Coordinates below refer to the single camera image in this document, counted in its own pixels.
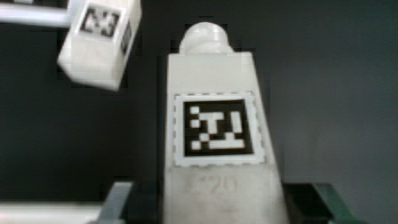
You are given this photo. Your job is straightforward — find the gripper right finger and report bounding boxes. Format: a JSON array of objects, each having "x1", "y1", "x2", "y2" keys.
[{"x1": 283, "y1": 183, "x2": 356, "y2": 224}]

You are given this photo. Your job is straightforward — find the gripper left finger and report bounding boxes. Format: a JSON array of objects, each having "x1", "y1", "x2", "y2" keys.
[{"x1": 96, "y1": 182, "x2": 159, "y2": 224}]

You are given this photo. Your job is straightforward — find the white table leg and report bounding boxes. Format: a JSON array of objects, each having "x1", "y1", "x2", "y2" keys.
[
  {"x1": 164, "y1": 22, "x2": 290, "y2": 224},
  {"x1": 57, "y1": 0, "x2": 143, "y2": 91}
]

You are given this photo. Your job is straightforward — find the white U-shaped fence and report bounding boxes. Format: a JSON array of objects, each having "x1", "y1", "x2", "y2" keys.
[{"x1": 0, "y1": 203, "x2": 102, "y2": 224}]

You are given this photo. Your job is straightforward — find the white sheet with markers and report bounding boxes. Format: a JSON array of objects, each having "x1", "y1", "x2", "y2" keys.
[{"x1": 0, "y1": 0, "x2": 77, "y2": 27}]

